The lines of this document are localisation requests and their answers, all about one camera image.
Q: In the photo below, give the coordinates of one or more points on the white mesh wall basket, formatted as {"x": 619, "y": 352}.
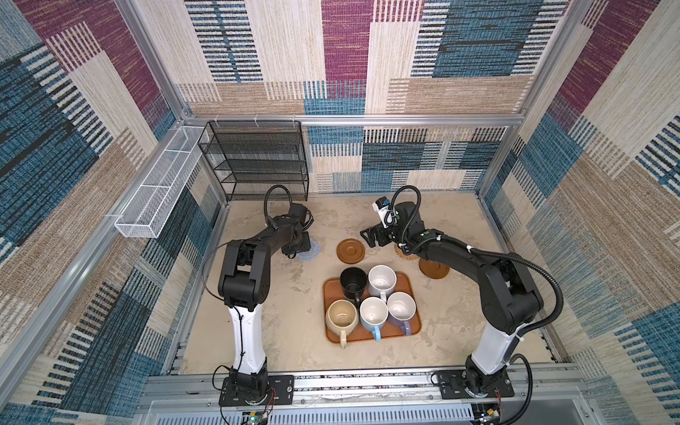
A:
{"x": 148, "y": 210}

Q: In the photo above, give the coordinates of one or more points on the large brown wooden coaster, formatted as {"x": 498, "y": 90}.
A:
{"x": 433, "y": 269}

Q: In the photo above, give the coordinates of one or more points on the aluminium front rail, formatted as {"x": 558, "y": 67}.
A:
{"x": 390, "y": 386}

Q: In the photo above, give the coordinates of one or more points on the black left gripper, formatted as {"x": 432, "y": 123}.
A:
{"x": 305, "y": 247}

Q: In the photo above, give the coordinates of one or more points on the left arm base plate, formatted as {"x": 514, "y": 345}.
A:
{"x": 277, "y": 390}

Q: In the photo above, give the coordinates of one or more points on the white mug purple handle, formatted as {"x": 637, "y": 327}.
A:
{"x": 402, "y": 308}

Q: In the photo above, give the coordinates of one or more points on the black wire shelf rack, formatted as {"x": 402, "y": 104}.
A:
{"x": 248, "y": 157}

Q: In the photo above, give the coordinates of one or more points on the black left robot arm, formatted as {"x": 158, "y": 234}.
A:
{"x": 244, "y": 285}

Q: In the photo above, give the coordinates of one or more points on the brown plastic serving tray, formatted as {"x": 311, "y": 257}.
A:
{"x": 332, "y": 291}

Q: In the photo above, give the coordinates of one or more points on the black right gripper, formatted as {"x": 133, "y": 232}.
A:
{"x": 379, "y": 230}

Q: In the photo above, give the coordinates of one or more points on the woven rattan coaster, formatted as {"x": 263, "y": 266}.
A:
{"x": 403, "y": 256}

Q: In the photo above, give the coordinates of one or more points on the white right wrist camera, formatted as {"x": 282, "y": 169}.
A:
{"x": 385, "y": 211}

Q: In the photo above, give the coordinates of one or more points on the beige ceramic mug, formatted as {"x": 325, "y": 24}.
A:
{"x": 342, "y": 319}

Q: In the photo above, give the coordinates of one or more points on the black mug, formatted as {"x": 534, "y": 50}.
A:
{"x": 354, "y": 281}

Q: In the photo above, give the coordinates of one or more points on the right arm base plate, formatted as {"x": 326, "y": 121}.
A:
{"x": 458, "y": 384}

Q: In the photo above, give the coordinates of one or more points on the white mug blue handle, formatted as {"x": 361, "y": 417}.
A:
{"x": 373, "y": 314}

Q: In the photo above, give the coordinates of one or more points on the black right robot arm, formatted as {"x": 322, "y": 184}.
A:
{"x": 517, "y": 296}

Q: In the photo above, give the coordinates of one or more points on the grey-blue woven coaster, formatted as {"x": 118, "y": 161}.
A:
{"x": 311, "y": 254}

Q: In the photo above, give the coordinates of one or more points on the white speckled mug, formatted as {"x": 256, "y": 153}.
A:
{"x": 382, "y": 281}

